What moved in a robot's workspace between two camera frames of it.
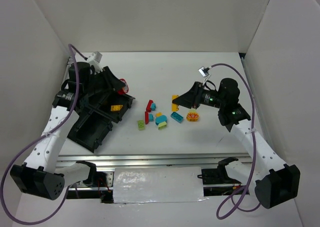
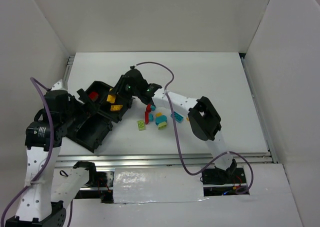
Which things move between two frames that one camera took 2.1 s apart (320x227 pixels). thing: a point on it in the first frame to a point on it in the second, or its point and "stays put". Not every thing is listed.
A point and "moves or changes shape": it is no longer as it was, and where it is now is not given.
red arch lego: x=148 y=107 stays put
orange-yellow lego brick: x=175 y=107 moves or changes shape
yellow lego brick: x=116 y=107 stays put
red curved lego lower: x=146 y=117 stays put
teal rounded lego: x=161 y=119 stays put
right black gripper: x=197 y=95 to x=122 y=86
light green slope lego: x=162 y=125 stays put
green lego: x=141 y=125 stays put
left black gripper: x=100 y=77 to x=81 y=109
